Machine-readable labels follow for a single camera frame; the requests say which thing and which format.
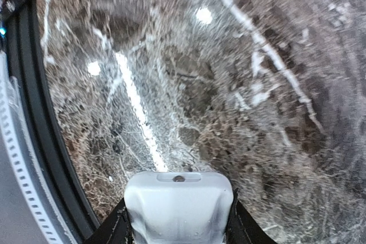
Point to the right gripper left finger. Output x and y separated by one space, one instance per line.
116 228

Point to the black front rail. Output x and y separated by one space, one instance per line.
26 64

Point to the white remote control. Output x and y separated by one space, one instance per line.
188 207

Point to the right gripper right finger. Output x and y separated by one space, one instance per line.
242 228

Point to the white slotted cable duct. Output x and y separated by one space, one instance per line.
38 212

